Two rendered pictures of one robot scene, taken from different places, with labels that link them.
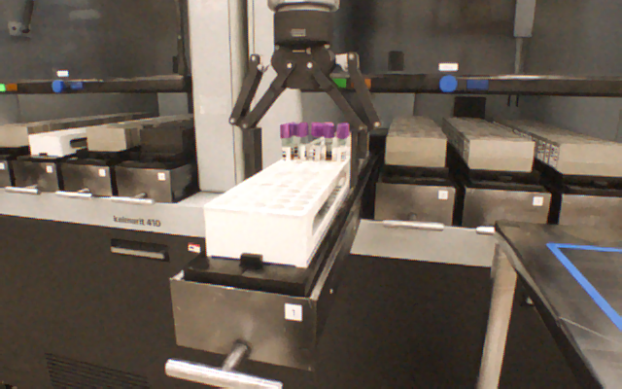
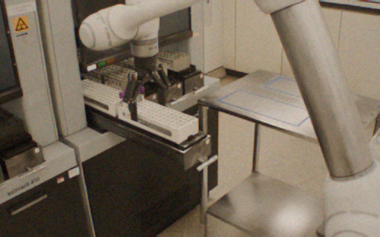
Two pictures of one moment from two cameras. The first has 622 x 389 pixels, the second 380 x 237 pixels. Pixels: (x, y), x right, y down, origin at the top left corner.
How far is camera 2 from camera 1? 1.21 m
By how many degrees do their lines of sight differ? 59
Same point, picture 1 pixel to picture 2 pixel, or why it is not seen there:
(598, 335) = (248, 113)
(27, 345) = not seen: outside the picture
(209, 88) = (32, 88)
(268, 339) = (203, 152)
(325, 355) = (125, 191)
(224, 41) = (38, 58)
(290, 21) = (151, 61)
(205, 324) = (191, 159)
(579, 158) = (178, 64)
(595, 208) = (192, 81)
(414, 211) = not seen: hidden behind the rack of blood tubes
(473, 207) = not seen: hidden behind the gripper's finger
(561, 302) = (238, 111)
